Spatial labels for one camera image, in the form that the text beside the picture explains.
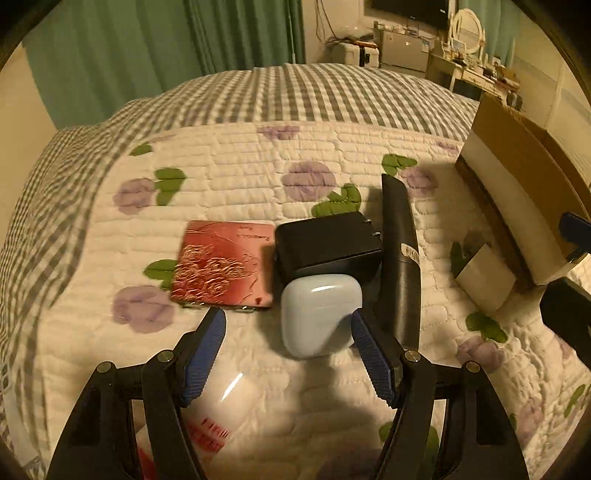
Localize white drawer cabinet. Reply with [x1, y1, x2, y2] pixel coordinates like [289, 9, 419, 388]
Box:
[329, 41, 380, 68]

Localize white bottle red cap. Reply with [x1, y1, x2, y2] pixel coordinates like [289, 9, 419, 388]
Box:
[134, 371, 260, 480]

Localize white power adapter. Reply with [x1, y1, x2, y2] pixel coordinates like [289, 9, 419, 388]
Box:
[456, 244, 516, 316]

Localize black power adapter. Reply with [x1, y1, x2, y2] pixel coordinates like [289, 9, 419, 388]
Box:
[274, 212, 383, 285]

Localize white oval vanity mirror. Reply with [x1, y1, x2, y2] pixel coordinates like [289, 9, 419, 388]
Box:
[449, 8, 486, 60]

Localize cardboard box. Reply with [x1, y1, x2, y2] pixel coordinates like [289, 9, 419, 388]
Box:
[456, 94, 590, 289]

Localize white floral quilt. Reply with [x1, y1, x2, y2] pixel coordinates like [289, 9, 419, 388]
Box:
[27, 120, 591, 480]

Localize white dressing table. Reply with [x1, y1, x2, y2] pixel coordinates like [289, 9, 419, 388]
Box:
[426, 53, 523, 110]

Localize white earbuds case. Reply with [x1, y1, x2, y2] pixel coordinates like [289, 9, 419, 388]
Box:
[280, 274, 363, 359]

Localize green curtain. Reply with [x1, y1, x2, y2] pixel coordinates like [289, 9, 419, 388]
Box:
[23, 0, 305, 129]
[458, 0, 520, 67]

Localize red embossed rose card case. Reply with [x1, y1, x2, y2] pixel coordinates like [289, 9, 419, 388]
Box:
[170, 220, 274, 309]

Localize silver mini fridge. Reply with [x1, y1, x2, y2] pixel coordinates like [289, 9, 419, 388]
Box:
[374, 24, 432, 76]

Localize grey checked bedspread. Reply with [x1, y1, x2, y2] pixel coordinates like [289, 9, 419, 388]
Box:
[1, 64, 478, 479]

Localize black wall television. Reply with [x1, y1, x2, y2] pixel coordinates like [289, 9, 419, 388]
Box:
[370, 0, 449, 30]

